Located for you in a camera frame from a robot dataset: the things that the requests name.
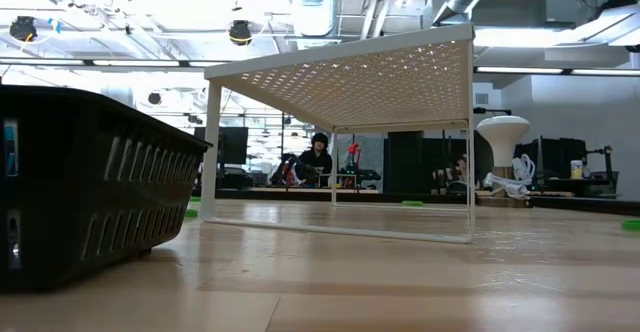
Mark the black background monitor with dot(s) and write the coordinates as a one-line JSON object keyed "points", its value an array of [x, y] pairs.
{"points": [[232, 144]]}

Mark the black partition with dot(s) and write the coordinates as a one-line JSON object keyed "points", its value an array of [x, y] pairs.
{"points": [[410, 162]]}

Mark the white yellow canister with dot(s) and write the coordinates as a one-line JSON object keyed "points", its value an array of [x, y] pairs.
{"points": [[576, 169]]}

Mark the black ceiling dome device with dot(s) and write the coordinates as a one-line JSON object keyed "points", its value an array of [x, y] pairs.
{"points": [[22, 28], [154, 98], [240, 32]]}

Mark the ceiling light strip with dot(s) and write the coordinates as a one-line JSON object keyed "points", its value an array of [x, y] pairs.
{"points": [[520, 70], [135, 63], [605, 72]]}

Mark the person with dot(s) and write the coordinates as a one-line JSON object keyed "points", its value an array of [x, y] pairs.
{"points": [[315, 162], [461, 167]]}

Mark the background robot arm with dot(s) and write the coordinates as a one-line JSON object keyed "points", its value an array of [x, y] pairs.
{"points": [[287, 172], [367, 174]]}

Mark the black aluminium table frame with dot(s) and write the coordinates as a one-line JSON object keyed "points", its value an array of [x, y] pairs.
{"points": [[275, 195]]}

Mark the black slotted plastic basket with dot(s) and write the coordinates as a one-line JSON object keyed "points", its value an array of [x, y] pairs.
{"points": [[75, 197]]}

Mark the white perforated metal shelf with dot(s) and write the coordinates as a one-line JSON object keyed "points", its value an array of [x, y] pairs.
{"points": [[350, 48]]}

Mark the black desk monitors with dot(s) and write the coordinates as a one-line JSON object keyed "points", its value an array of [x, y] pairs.
{"points": [[555, 157]]}

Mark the black monitor stand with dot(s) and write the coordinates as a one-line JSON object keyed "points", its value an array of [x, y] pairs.
{"points": [[607, 164]]}

